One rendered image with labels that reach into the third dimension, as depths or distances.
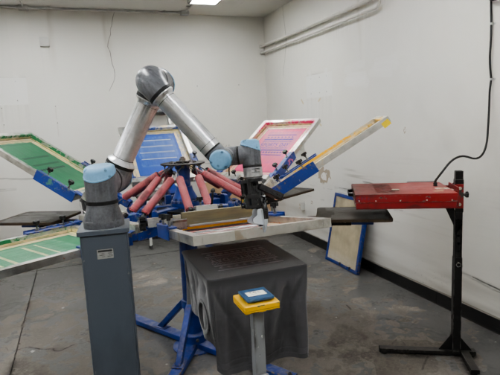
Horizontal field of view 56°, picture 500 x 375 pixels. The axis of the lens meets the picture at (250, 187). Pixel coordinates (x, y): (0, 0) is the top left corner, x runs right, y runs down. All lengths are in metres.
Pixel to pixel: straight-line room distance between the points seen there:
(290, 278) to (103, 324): 0.77
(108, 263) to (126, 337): 0.30
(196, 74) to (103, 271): 5.01
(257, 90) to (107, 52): 2.10
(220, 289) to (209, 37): 5.16
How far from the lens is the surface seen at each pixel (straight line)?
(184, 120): 1.70
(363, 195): 2.82
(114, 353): 1.95
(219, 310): 1.95
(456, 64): 3.84
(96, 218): 1.80
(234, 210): 2.41
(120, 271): 1.83
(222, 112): 6.67
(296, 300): 2.08
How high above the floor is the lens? 1.57
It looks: 8 degrees down
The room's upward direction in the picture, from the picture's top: 3 degrees counter-clockwise
